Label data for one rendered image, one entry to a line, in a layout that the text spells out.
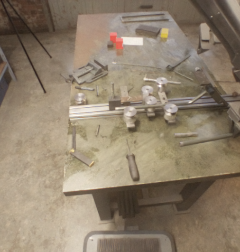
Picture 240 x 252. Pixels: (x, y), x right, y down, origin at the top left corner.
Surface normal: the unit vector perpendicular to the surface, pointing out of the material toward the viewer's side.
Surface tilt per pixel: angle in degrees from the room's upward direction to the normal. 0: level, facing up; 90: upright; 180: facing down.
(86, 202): 0
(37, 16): 90
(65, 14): 90
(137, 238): 0
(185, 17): 90
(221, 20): 109
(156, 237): 0
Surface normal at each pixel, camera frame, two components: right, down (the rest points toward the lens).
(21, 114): 0.00, -0.63
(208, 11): -0.22, 0.92
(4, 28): 0.11, 0.77
